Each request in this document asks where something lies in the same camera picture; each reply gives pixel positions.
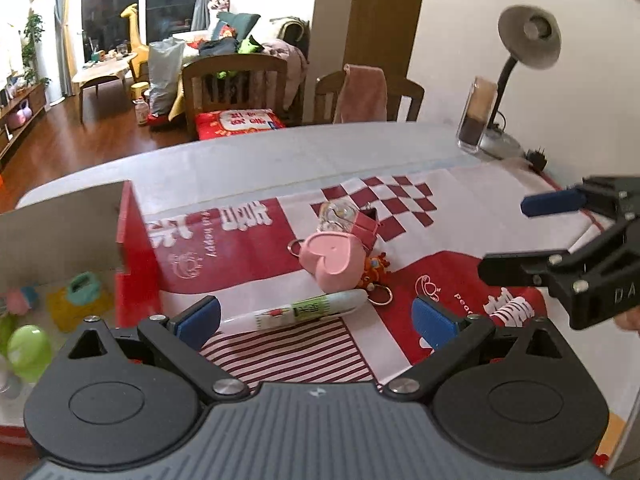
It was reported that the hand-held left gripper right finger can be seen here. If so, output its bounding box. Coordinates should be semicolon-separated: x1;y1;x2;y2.
382;295;576;403

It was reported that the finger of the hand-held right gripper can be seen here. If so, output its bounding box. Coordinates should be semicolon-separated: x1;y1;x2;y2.
477;215;640;288
520;176;640;218

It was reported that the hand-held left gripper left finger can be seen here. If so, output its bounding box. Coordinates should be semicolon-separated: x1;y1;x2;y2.
60;296;251;403

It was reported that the orange toy keychain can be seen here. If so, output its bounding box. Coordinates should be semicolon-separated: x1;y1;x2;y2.
357;251;394;307

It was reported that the red cardboard box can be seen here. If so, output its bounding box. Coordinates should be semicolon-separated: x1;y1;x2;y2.
0;180;163;448

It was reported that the white tube green label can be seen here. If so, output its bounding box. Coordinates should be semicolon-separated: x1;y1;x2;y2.
220;289;370;333

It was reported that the pink binder clip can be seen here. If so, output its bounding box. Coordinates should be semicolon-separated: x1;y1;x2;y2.
350;204;382;251

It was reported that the pink heart box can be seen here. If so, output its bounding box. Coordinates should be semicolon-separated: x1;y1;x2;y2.
287;231;365;293

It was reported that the small teal case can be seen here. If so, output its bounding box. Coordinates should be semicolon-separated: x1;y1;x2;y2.
66;272;101;306

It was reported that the yellow box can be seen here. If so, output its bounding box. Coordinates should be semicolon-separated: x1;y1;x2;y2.
46;285;117;332

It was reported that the clear plastic trinket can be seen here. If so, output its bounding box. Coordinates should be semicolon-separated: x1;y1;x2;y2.
317;200;358;235

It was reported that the green lidded bottle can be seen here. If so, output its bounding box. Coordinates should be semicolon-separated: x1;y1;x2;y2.
6;325;53;383

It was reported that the pink blue toy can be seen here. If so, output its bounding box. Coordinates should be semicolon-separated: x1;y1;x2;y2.
0;284;41;316

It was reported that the person's right hand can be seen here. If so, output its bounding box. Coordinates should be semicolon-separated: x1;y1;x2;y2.
614;309;640;333

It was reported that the red white printed tablecloth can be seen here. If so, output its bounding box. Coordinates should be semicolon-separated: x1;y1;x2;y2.
140;174;618;391

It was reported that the clear drinking glass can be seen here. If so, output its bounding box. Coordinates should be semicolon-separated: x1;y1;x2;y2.
456;76;499;155

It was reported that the grey desk lamp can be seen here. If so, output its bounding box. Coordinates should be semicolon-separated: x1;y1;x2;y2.
477;5;562;161

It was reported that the red printed cushion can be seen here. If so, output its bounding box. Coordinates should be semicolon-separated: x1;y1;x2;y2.
194;107;287;141

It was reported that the pink towel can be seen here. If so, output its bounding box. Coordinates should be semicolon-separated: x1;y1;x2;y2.
332;64;388;123

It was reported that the slatted wooden chair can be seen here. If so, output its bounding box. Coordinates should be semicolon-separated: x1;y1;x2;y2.
181;54;289;141

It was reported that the large grey plastic bag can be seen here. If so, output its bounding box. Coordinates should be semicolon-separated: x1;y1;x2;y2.
147;37;187;117

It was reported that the wooden door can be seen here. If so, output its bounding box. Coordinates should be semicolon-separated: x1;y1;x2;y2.
345;0;430;121

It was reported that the wooden coffee table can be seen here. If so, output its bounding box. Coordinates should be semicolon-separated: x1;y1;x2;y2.
71;51;138;123

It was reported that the purple bag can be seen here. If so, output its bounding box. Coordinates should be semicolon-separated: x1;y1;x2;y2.
5;100;32;131

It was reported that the wooden TV cabinet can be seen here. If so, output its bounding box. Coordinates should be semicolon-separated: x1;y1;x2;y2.
0;82;48;161

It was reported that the sofa with clothes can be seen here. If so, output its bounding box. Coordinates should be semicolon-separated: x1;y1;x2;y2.
175;10;311;126

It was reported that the yellow giraffe toy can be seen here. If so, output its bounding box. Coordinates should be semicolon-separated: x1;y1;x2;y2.
120;3;151;83

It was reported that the white standing air conditioner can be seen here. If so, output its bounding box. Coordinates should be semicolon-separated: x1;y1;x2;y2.
30;0;58;106

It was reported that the green house plant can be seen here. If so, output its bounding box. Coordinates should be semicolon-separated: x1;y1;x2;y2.
20;12;51;86

